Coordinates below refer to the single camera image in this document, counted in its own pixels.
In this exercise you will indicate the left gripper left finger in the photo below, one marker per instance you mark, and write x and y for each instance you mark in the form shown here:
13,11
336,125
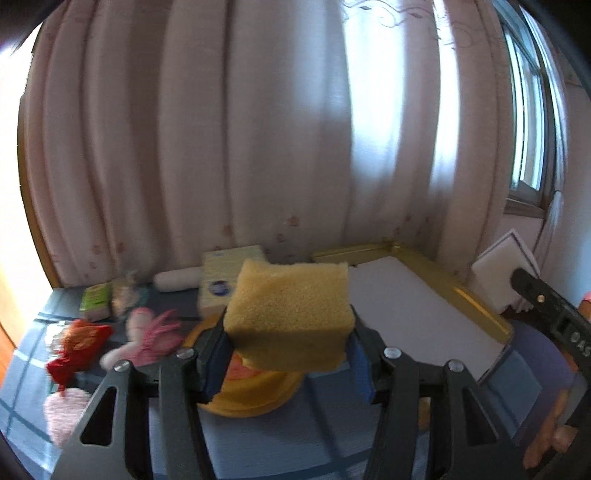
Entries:
111,439

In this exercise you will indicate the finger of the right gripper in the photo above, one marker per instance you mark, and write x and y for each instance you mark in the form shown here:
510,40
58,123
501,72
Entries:
560,319

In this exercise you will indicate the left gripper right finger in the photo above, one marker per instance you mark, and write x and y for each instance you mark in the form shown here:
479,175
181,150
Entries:
467,438

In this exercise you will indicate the white foam block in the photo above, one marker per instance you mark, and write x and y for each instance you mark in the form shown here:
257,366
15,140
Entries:
491,273

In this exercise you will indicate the green tissue pack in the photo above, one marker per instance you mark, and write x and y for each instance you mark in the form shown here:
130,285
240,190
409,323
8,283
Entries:
95,302

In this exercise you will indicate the white gauze roll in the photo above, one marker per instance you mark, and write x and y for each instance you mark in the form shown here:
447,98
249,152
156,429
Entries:
177,280

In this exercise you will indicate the yellow sponge block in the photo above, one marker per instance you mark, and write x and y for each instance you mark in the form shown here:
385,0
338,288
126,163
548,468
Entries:
290,318

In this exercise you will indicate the pink fluffy cloth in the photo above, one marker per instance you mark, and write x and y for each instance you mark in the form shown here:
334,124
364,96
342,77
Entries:
62,411

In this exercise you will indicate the pink white knitted sock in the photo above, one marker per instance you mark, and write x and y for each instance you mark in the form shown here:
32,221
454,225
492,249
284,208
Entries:
150,337

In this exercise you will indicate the red gold embroidered pouch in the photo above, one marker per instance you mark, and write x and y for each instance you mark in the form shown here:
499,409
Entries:
79,346

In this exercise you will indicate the round gold tin lid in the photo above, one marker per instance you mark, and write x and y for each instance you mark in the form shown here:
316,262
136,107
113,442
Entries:
247,392

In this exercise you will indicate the clear crinkly plastic bag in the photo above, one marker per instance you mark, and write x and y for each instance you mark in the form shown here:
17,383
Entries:
124,294

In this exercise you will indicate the gold rectangular tin box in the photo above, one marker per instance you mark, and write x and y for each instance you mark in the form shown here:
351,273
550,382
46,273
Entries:
418,307

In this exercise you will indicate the yellow patterned tissue box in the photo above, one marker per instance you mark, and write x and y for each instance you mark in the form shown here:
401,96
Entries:
219,274

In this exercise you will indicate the pink floral curtain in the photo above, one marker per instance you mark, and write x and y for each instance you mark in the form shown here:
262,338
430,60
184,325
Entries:
156,131

